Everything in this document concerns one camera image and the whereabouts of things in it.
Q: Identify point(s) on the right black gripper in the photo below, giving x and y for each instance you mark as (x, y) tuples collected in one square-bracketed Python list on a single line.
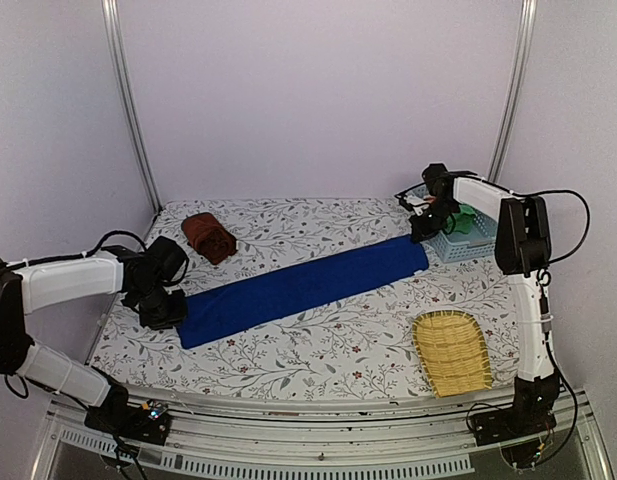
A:
[(420, 231)]

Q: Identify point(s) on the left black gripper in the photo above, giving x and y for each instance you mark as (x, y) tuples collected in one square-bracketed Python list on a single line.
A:
[(176, 319)]

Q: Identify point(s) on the blue towel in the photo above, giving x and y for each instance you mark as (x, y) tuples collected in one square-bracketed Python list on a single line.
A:
[(224, 311)]

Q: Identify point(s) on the brown towel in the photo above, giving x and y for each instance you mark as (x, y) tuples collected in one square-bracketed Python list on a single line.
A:
[(208, 237)]

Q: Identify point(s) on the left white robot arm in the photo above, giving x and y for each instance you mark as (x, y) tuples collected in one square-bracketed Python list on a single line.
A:
[(146, 280)]

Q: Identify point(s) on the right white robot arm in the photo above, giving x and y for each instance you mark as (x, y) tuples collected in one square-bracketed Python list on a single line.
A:
[(522, 252)]

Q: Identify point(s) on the green towel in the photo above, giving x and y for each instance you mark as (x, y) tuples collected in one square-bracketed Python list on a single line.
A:
[(460, 221)]

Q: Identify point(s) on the light blue plastic basket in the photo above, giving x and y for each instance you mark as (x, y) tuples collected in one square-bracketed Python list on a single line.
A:
[(455, 247)]

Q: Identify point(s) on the yellow bamboo tray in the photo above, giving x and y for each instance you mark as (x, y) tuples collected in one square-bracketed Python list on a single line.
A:
[(453, 352)]

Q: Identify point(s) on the floral tablecloth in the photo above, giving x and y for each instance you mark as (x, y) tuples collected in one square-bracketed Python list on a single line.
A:
[(360, 348)]

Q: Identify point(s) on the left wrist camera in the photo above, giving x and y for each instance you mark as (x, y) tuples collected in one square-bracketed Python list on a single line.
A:
[(172, 260)]

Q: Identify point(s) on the aluminium front rail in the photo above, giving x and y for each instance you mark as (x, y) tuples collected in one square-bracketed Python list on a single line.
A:
[(214, 437)]

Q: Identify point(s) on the left aluminium frame post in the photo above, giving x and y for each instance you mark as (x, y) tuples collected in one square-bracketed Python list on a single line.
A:
[(112, 24)]

